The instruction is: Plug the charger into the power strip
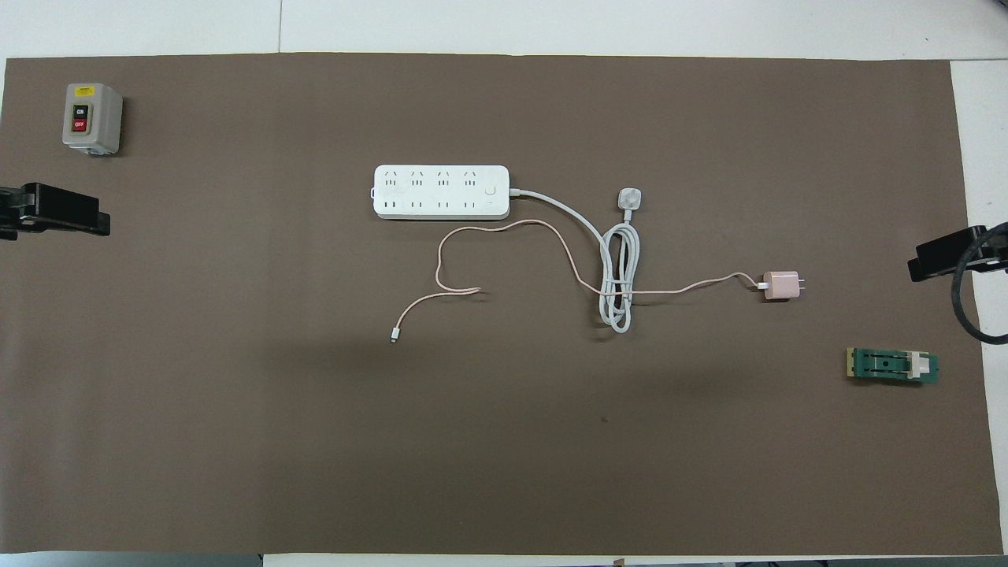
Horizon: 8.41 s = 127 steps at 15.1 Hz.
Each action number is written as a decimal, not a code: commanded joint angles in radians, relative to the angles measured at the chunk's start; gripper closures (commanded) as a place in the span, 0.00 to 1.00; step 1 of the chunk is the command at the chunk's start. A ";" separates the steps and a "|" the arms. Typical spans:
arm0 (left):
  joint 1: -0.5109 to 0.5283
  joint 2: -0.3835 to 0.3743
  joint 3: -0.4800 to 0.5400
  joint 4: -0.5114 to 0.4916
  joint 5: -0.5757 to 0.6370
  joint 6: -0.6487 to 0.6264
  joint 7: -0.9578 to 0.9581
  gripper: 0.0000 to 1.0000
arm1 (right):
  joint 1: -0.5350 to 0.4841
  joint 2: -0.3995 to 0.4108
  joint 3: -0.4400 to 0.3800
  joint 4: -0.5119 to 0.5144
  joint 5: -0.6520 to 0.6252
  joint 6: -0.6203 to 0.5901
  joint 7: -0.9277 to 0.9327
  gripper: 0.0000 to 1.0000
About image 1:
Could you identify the pink charger adapter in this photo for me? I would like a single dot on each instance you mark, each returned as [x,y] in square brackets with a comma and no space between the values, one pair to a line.
[780,285]

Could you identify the brown paper table mat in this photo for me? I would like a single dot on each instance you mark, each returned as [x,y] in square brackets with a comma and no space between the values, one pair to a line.
[504,441]

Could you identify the white wall plug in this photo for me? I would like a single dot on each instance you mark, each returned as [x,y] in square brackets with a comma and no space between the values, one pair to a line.
[630,198]

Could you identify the white power strip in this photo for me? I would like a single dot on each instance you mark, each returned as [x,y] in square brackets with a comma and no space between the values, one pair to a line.
[441,193]

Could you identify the grey on-off switch box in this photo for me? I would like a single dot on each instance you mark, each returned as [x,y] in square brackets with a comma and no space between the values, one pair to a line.
[90,118]

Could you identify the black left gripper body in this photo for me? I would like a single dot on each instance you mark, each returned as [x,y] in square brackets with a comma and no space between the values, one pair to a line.
[11,211]

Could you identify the green circuit board block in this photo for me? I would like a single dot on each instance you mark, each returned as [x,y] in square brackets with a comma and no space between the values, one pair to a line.
[890,366]

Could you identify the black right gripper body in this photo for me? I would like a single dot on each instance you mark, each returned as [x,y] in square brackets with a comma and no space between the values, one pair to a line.
[996,258]

